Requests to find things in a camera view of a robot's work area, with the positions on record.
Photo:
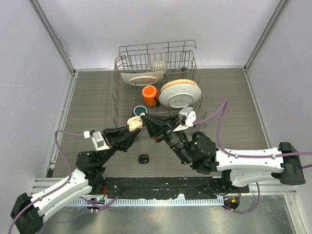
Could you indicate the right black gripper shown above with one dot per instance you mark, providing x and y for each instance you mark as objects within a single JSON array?
[{"x": 157, "y": 126}]

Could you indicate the striped grey white cup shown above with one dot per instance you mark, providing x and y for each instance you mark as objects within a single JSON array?
[{"x": 157, "y": 65}]

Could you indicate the grey wire dish rack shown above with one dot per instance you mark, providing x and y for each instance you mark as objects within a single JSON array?
[{"x": 179, "y": 56}]

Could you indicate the beige ceramic plate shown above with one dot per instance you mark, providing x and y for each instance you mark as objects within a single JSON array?
[{"x": 176, "y": 82}]

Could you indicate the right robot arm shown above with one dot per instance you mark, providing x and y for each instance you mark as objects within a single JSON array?
[{"x": 238, "y": 168}]

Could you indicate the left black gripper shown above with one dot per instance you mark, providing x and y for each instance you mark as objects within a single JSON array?
[{"x": 113, "y": 137}]

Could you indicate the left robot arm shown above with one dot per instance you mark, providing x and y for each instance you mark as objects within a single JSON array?
[{"x": 31, "y": 211}]

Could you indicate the dark green ceramic mug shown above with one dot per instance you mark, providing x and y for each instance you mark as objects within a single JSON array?
[{"x": 138, "y": 110}]

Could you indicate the white perforated cable rail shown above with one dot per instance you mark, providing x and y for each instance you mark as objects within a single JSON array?
[{"x": 180, "y": 201}]

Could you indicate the cream square earbud case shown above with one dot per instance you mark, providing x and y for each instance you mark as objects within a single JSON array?
[{"x": 134, "y": 123}]

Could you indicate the orange ceramic mug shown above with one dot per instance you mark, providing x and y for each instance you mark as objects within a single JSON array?
[{"x": 150, "y": 96}]

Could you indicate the white plate with foot ring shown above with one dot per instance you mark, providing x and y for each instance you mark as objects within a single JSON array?
[{"x": 180, "y": 95}]

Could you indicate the cream oval dish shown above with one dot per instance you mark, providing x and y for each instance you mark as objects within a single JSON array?
[{"x": 142, "y": 79}]

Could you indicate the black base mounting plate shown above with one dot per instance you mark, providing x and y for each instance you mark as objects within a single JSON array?
[{"x": 163, "y": 188}]

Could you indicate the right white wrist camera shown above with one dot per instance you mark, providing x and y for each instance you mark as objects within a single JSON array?
[{"x": 185, "y": 120}]

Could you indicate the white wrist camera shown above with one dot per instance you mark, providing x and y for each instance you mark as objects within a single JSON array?
[
  {"x": 185, "y": 120},
  {"x": 97, "y": 139}
]

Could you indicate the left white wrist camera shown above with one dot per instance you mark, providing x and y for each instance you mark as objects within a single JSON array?
[{"x": 97, "y": 139}]

